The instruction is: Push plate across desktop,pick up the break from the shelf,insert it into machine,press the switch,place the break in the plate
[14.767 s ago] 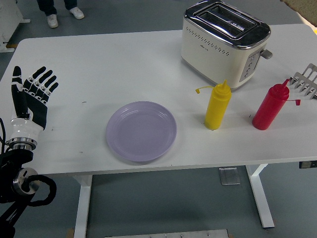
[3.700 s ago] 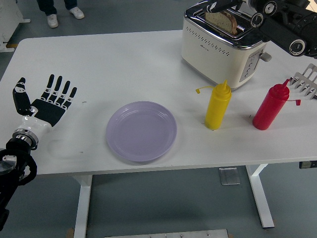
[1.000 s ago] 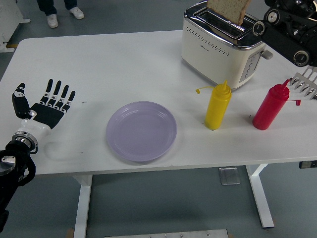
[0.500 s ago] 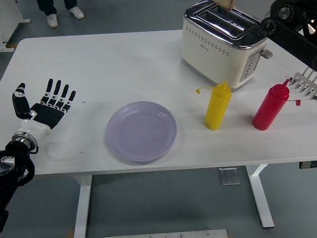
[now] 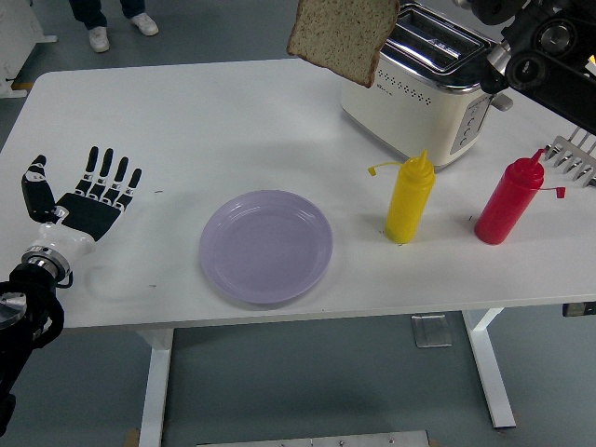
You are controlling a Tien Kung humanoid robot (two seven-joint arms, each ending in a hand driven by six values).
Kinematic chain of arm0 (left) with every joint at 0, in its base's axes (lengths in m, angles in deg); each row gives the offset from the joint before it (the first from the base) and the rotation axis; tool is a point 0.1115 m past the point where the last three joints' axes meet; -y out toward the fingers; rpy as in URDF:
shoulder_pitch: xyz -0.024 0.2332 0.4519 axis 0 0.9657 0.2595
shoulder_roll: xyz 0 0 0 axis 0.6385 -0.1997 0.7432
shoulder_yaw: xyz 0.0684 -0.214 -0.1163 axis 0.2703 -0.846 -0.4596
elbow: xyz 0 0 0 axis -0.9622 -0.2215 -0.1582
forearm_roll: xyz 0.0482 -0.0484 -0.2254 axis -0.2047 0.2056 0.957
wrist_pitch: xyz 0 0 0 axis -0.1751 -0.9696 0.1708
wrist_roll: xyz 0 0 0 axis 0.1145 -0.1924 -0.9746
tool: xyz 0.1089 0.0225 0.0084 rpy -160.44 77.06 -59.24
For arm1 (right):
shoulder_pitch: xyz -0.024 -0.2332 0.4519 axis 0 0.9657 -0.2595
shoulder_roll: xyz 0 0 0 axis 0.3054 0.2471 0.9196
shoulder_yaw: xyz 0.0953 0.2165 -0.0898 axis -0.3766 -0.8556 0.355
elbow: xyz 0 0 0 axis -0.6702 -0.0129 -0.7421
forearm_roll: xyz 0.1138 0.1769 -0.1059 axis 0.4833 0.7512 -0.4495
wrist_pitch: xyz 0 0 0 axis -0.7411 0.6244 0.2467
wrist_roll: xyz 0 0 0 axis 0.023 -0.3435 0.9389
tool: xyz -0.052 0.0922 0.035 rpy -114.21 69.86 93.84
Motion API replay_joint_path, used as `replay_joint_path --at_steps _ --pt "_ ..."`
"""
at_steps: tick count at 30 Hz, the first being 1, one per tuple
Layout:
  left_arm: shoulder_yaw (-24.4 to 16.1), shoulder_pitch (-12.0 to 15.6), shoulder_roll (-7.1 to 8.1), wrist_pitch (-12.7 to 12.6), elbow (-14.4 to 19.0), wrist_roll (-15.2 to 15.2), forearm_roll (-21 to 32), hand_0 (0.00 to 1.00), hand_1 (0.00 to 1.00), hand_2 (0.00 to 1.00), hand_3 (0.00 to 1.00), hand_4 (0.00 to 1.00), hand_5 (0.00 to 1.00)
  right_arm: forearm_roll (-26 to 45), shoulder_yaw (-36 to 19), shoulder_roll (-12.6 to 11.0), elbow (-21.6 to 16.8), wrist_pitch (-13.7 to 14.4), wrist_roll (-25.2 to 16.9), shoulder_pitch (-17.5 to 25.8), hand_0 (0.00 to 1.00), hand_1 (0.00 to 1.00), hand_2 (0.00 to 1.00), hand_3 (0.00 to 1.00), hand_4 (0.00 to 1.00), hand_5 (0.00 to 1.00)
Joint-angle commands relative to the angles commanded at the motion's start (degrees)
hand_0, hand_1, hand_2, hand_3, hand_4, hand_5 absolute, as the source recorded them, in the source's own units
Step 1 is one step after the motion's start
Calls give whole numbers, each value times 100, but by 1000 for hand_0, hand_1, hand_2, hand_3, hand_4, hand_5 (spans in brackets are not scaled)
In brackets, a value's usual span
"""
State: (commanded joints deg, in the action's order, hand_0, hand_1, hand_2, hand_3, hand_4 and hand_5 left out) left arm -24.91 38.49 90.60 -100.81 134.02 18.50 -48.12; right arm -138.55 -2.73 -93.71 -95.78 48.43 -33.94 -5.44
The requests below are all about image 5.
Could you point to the purple plate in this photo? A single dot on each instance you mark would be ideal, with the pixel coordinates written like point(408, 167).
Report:
point(265, 247)

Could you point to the person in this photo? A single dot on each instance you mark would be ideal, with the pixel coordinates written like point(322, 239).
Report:
point(93, 14)

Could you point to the small metal floor plate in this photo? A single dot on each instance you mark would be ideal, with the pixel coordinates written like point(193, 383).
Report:
point(430, 330)

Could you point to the long metal floor plate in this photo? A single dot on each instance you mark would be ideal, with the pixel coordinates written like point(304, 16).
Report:
point(312, 440)

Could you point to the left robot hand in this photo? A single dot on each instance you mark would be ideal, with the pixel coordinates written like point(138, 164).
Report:
point(86, 216)

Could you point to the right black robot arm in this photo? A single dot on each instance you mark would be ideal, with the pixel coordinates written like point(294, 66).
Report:
point(549, 56)

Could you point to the black table control panel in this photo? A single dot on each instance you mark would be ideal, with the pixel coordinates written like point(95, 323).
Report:
point(577, 309)

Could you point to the red squeeze bottle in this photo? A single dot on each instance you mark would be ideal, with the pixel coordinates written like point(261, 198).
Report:
point(505, 209)

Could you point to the silver toast rack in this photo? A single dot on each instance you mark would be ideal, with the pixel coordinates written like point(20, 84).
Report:
point(575, 156)

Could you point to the yellow squeeze bottle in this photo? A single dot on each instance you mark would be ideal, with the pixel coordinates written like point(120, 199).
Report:
point(407, 205)

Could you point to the bread slice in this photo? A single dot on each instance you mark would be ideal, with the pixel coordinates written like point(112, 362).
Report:
point(340, 32)

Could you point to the cream two-slot toaster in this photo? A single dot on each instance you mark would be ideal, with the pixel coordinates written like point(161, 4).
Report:
point(405, 112)

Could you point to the white machine housing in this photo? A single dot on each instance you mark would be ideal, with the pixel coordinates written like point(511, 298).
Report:
point(14, 32)

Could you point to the white table leg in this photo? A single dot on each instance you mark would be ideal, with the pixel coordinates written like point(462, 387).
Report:
point(156, 396)
point(489, 372)

